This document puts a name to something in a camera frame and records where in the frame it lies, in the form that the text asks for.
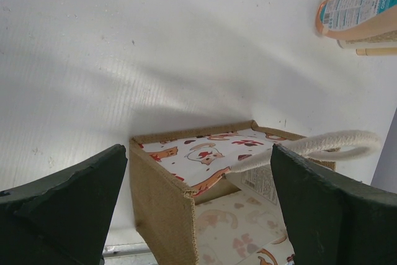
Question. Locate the tan cone shaped tube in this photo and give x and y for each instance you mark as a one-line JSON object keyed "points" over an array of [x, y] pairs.
{"points": [[377, 51]]}

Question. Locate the orange bottle with pink cap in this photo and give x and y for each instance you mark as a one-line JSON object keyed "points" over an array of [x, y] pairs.
{"points": [[355, 19]]}

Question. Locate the burlap cat print canvas bag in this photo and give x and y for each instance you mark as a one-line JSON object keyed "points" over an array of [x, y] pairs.
{"points": [[189, 213]]}

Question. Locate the aluminium mounting rail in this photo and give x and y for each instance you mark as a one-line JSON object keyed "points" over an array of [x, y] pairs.
{"points": [[133, 254]]}

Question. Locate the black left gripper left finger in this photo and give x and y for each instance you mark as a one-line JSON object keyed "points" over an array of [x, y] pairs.
{"points": [[63, 218]]}

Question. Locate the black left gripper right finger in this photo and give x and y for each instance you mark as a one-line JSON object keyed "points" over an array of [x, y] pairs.
{"points": [[331, 218]]}

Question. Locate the cream bottle with round cap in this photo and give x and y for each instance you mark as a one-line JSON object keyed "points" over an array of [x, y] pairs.
{"points": [[387, 40]]}

